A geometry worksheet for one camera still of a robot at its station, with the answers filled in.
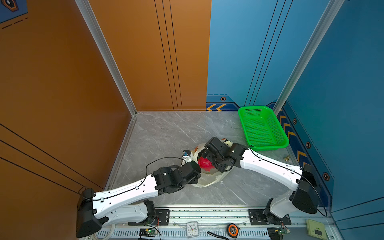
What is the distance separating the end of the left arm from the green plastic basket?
0.53 metres

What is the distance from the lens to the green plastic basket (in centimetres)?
101

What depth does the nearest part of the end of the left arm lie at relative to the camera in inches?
19.5
